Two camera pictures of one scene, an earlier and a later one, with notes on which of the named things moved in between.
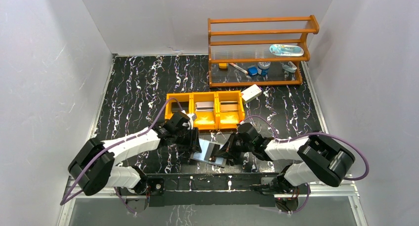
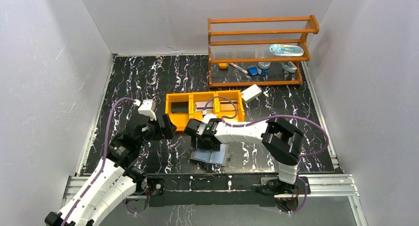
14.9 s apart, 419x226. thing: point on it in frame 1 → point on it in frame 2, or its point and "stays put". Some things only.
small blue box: x=252 y=70 stays put
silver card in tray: x=204 y=106 stays put
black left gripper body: x=191 y=138 → x=167 y=128
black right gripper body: x=233 y=145 → x=203 y=143
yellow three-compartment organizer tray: x=214 y=110 stays put
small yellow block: x=223 y=65 stays put
